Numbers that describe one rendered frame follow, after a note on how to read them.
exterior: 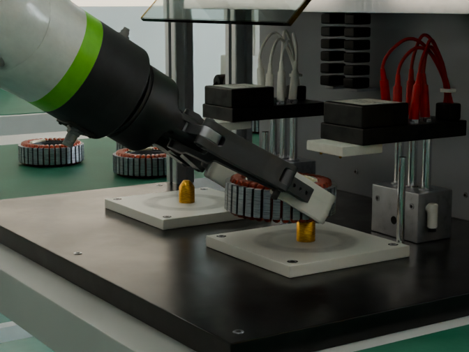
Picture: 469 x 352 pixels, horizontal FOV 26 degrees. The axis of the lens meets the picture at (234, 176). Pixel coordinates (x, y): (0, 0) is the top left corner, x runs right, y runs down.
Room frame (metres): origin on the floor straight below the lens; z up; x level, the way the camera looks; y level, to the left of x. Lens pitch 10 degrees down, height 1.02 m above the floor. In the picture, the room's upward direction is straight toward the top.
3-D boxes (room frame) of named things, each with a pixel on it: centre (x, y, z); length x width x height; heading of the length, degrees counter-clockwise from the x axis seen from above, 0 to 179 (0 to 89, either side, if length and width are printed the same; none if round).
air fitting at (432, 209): (1.06, -0.21, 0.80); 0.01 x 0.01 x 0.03; 33
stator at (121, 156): (1.62, 0.14, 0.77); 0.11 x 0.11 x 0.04
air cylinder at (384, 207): (1.10, -0.19, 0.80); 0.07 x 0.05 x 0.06; 33
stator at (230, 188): (1.00, -0.05, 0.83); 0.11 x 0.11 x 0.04
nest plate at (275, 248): (1.02, -0.07, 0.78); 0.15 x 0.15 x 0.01; 33
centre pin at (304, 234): (1.02, -0.07, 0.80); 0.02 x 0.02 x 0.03
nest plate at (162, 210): (1.22, 0.06, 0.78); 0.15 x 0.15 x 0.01; 33
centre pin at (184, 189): (1.22, 0.06, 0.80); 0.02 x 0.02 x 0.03
